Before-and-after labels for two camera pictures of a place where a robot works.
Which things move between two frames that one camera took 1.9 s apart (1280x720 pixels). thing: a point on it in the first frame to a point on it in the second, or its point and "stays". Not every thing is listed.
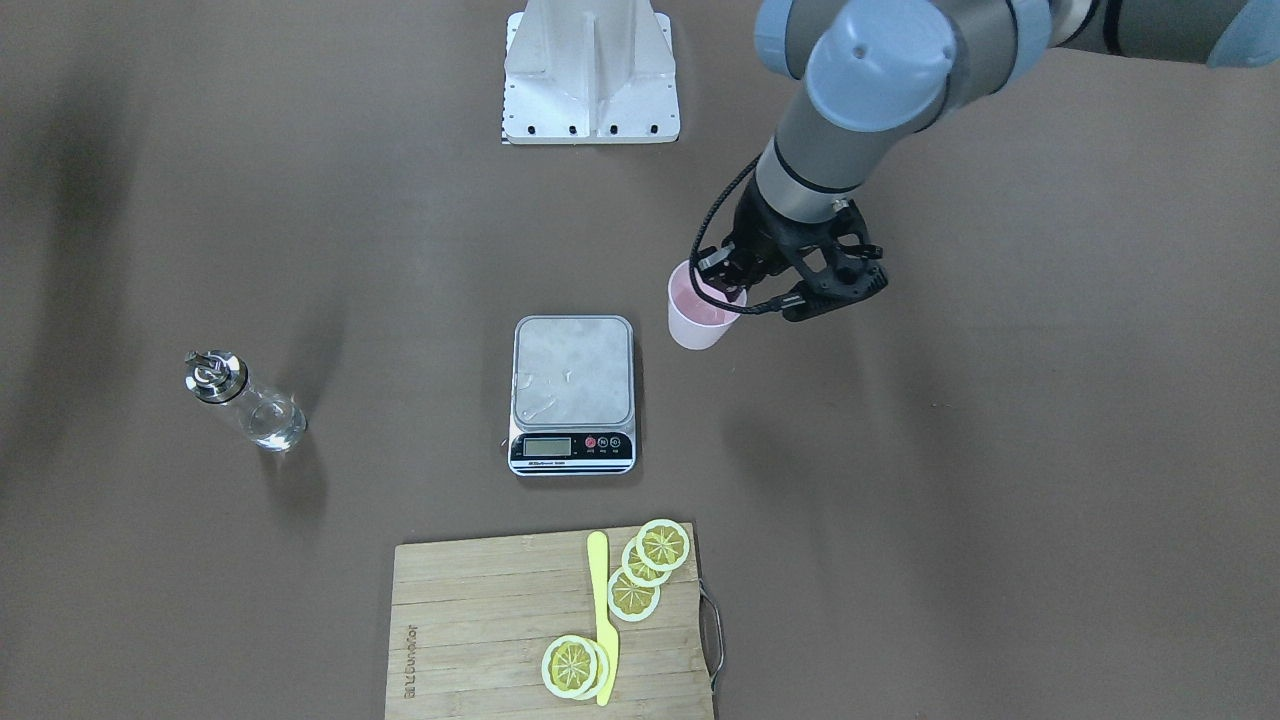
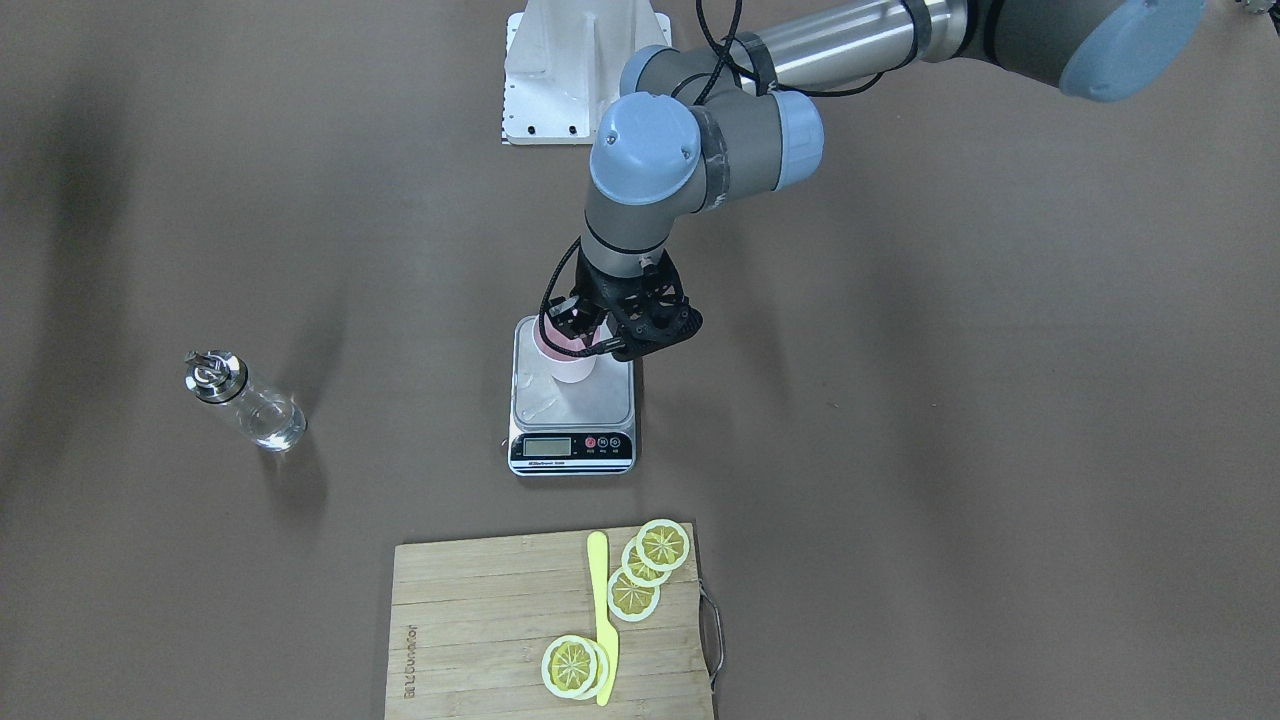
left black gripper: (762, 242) to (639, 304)
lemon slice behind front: (602, 671) stays
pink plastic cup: (695, 321) to (567, 359)
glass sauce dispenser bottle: (269, 420) stays
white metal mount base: (589, 72) stays
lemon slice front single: (569, 666) stays
